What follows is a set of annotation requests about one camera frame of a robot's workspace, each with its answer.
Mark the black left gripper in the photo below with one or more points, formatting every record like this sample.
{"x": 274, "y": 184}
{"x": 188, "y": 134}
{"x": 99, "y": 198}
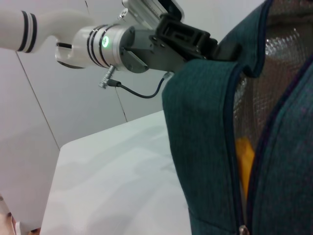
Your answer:
{"x": 166, "y": 51}

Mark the dark teal insulated lunch bag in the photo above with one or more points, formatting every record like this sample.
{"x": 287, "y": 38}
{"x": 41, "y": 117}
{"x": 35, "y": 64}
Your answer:
{"x": 200, "y": 134}

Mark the yellow banana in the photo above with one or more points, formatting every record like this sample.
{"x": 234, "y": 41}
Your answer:
{"x": 245, "y": 161}

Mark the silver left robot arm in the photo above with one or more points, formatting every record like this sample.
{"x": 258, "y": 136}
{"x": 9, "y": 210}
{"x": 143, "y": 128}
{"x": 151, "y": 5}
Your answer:
{"x": 73, "y": 41}

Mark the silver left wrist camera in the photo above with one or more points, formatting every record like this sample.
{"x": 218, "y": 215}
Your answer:
{"x": 151, "y": 9}

